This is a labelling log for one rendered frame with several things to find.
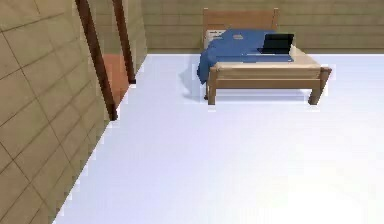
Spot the blue blanket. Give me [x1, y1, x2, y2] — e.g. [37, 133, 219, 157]
[196, 28, 295, 86]

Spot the white pillow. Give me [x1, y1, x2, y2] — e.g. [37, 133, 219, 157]
[204, 29, 228, 48]

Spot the wooden bed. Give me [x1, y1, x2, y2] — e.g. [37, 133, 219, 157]
[201, 7, 333, 106]

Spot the black laptop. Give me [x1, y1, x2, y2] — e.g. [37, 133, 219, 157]
[257, 33, 296, 56]

